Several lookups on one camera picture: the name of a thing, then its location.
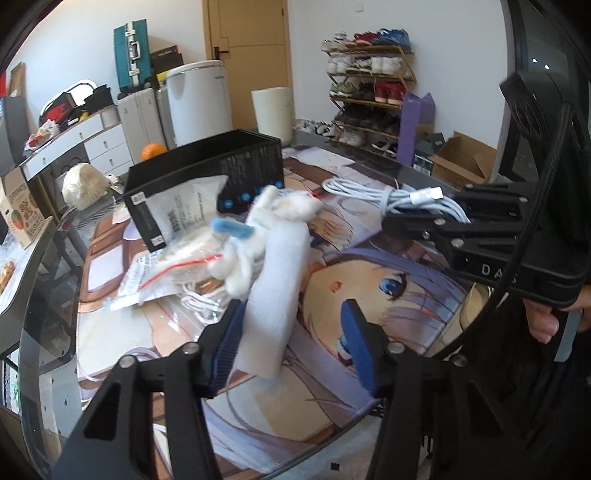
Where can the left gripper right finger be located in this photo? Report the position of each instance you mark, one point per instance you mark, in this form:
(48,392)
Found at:
(375,357)

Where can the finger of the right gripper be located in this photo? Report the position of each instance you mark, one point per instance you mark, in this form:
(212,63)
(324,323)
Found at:
(502,193)
(423,225)

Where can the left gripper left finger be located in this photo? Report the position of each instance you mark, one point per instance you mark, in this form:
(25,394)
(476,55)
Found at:
(218,347)

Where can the white plush toy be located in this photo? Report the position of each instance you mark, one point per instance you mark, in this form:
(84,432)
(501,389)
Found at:
(244,243)

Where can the white printed pouch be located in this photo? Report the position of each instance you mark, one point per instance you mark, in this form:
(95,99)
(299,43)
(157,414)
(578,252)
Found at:
(184,208)

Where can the black cardboard box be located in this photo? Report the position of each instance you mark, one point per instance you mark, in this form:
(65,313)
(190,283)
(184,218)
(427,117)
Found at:
(251,161)

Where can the right hand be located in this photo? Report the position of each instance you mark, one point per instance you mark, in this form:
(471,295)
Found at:
(543,325)

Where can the brown cardboard box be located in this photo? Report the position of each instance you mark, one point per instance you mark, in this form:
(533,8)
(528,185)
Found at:
(463,160)

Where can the wooden shoe rack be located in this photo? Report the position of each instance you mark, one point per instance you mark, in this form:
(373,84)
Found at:
(370,74)

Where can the cream cylindrical cup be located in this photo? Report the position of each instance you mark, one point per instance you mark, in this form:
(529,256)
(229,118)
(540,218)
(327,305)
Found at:
(274,110)

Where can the orange fruit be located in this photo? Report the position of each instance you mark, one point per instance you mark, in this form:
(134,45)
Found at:
(152,150)

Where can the grey side table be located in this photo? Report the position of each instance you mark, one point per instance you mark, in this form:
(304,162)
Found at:
(14,299)

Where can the orange fruit carton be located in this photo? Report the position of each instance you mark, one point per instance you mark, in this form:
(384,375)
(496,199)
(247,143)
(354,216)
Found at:
(19,209)

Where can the clear bag of snacks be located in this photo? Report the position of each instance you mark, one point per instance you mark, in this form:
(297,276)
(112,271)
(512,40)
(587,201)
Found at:
(10,253)

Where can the white drawer desk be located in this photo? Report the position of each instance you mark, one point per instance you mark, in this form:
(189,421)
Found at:
(101,136)

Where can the white electric kettle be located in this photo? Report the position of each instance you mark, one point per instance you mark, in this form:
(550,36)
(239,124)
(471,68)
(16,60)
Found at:
(198,101)

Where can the white suitcase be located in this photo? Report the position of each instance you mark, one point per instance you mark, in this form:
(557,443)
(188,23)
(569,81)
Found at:
(140,121)

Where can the silver suitcase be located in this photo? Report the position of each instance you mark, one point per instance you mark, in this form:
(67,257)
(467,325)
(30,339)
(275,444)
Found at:
(165,117)

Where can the wooden door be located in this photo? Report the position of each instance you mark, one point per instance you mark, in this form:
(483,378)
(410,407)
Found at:
(252,41)

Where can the red black bag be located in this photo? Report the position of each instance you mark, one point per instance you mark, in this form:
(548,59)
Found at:
(62,110)

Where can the teal suitcase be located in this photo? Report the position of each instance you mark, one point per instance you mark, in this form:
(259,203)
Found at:
(132,57)

